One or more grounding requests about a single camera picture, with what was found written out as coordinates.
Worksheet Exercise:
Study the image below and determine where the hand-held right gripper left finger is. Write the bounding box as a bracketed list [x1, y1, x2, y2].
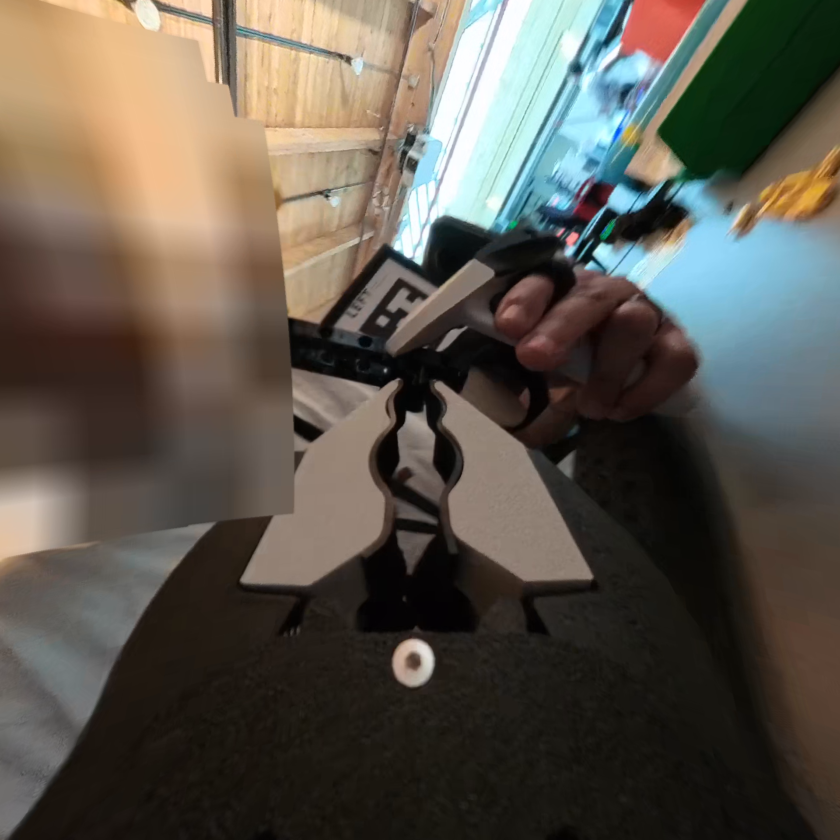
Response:
[239, 377, 404, 588]

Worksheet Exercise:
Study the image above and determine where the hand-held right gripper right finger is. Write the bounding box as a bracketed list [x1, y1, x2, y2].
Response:
[430, 381, 596, 593]

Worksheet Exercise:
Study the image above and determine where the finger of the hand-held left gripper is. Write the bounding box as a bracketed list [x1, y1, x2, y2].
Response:
[390, 260, 509, 358]

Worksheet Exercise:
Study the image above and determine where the yellow lego panel piece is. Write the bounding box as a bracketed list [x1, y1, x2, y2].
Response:
[731, 147, 840, 234]

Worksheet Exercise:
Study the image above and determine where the person's left hand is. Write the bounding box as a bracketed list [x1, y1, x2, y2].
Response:
[494, 269, 701, 448]

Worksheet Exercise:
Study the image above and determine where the green plastic bin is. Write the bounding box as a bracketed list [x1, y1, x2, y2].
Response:
[658, 0, 840, 179]

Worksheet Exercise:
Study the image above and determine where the black lanyard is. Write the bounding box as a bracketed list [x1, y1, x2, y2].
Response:
[293, 413, 455, 536]

